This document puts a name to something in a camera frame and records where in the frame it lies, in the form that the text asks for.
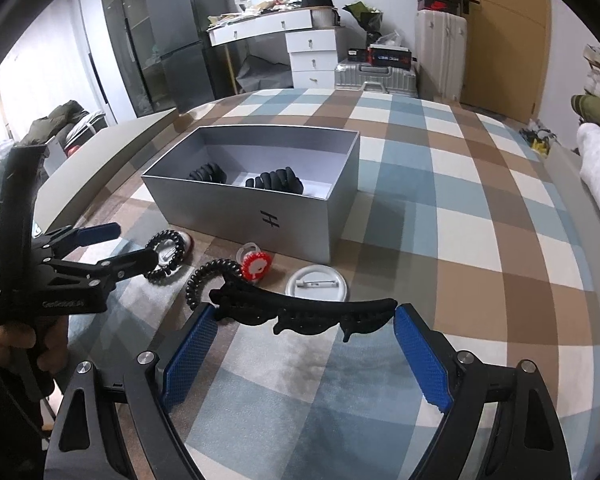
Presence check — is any small black spiral hair tie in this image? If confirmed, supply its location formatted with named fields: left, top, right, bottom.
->
left=184, top=258, right=246, bottom=311

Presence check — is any white desk with drawers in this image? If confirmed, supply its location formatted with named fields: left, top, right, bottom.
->
left=207, top=6, right=347, bottom=89

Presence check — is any green rolled blanket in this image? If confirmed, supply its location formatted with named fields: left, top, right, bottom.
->
left=571, top=94, right=600, bottom=126

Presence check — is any black claw clip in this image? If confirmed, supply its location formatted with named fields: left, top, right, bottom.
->
left=245, top=167, right=304, bottom=195
left=188, top=162, right=227, bottom=184

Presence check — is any black claw clip left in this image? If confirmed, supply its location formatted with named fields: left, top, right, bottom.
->
left=188, top=162, right=227, bottom=184

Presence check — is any black claw clip right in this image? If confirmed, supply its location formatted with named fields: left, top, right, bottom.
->
left=245, top=167, right=304, bottom=195

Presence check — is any red white plastic trinket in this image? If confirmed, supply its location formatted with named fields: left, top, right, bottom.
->
left=236, top=242, right=273, bottom=283

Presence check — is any black red box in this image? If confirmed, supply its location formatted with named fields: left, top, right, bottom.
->
left=367, top=44, right=412, bottom=70

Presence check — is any white round pin badge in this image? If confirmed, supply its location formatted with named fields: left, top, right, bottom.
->
left=285, top=264, right=349, bottom=302

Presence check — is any beige bed frame edge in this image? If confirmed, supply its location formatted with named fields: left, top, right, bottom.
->
left=34, top=108, right=193, bottom=232

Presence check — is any black banana hair clip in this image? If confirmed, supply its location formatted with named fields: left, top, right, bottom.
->
left=210, top=282, right=398, bottom=342

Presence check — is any wooden door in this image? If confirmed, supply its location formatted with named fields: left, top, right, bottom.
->
left=460, top=0, right=550, bottom=122

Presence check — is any black refrigerator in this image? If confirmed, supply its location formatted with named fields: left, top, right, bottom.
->
left=146, top=0, right=233, bottom=113

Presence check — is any long black hair clip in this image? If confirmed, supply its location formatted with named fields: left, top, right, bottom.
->
left=0, top=144, right=47, bottom=323

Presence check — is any white upright suitcase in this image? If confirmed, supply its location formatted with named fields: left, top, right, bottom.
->
left=415, top=10, right=468, bottom=101

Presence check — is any silver suitcase lying flat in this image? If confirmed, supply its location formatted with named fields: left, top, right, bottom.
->
left=335, top=62, right=418, bottom=98

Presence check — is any left hand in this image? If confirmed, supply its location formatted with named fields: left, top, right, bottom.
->
left=0, top=316, right=69, bottom=375

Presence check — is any large black spiral hair tie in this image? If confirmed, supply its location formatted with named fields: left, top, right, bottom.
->
left=142, top=228, right=187, bottom=283

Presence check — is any grey cardboard box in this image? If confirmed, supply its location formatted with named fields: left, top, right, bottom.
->
left=142, top=124, right=361, bottom=263

